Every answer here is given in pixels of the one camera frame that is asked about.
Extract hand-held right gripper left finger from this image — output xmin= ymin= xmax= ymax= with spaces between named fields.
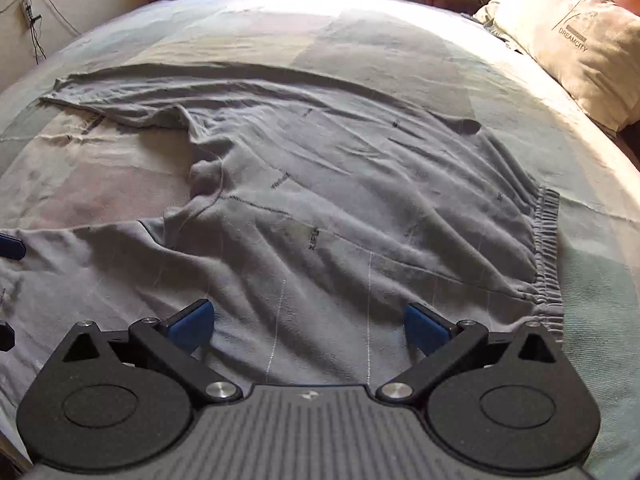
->
xmin=60 ymin=297 xmax=245 ymax=403

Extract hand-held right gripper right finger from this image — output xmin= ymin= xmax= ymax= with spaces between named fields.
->
xmin=375 ymin=301 xmax=561 ymax=403

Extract grey pants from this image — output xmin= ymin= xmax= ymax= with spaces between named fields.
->
xmin=0 ymin=61 xmax=567 ymax=387

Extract bed with patchwork sheet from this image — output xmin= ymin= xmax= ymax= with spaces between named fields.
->
xmin=0 ymin=0 xmax=640 ymax=480

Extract beige printed pillow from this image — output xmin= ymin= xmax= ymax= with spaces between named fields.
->
xmin=471 ymin=0 xmax=640 ymax=134

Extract white power strip with cables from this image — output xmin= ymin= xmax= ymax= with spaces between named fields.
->
xmin=0 ymin=0 xmax=82 ymax=64

